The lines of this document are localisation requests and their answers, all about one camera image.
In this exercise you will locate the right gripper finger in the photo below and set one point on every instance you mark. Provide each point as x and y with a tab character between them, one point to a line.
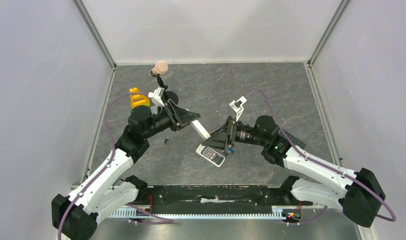
215	142
222	132

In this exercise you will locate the yellow toy brick tower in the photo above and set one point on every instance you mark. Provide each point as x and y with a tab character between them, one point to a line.
138	98

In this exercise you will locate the white grey remote control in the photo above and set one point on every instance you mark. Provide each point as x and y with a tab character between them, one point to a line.
211	155

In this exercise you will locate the dark studded baseplate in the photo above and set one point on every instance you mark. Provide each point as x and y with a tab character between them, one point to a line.
295	140

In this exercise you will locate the white cable duct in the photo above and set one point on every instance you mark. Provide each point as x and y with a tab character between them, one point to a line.
127	212

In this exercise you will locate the long white remote control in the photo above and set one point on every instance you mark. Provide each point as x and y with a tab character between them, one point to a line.
198	127

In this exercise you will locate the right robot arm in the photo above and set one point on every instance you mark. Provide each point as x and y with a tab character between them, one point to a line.
357	194

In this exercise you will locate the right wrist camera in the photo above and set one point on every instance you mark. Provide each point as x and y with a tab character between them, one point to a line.
238	106

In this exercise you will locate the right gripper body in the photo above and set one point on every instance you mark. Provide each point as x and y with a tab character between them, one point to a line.
229	134

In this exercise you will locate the pink microphone on stand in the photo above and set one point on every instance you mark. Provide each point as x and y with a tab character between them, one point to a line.
161	68

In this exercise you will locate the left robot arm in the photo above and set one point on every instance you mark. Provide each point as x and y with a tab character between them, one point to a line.
78	214

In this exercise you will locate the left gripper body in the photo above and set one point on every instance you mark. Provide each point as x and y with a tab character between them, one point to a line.
170	117

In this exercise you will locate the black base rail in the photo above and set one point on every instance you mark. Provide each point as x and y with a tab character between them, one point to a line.
215	199

